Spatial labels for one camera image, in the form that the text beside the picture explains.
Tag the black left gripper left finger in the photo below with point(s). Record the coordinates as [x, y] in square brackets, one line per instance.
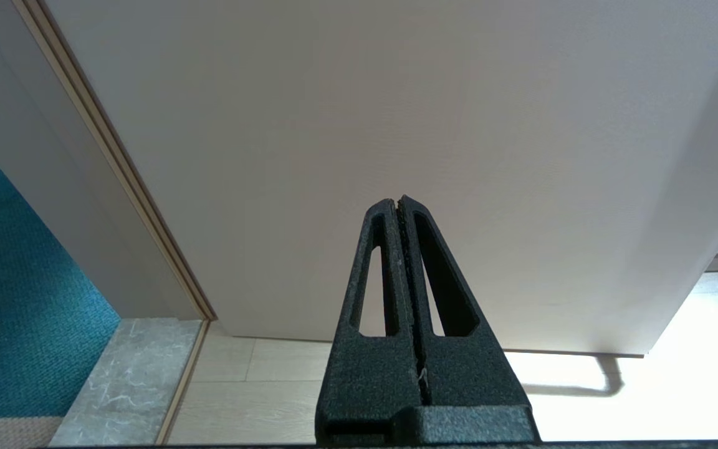
[365, 374]

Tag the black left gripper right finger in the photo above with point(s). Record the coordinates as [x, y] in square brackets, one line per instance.
[471, 374]

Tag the beige door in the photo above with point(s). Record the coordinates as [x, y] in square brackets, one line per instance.
[396, 93]

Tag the grey marble threshold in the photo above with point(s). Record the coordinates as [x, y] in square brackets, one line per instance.
[128, 374]

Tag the blue carpet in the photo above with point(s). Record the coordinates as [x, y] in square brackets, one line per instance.
[22, 312]

